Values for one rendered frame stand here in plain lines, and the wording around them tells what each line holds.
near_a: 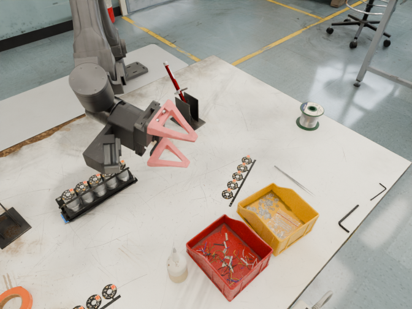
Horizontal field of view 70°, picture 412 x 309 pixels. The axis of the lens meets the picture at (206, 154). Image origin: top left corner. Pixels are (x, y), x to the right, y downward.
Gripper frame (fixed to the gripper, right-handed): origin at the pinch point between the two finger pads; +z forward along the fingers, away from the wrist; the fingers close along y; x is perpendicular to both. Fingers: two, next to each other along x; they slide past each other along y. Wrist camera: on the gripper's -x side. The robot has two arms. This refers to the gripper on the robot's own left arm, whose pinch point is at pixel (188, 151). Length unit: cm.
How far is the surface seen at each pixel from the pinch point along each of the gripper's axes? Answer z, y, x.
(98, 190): -13.4, -13.1, -10.5
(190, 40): -72, -145, 188
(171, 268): 7.0, -4.6, -18.2
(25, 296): -12.4, -12.3, -31.7
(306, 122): 21.4, -12.0, 30.7
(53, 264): -12.4, -14.5, -25.7
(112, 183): -12.0, -13.3, -7.8
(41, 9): -202, -148, 144
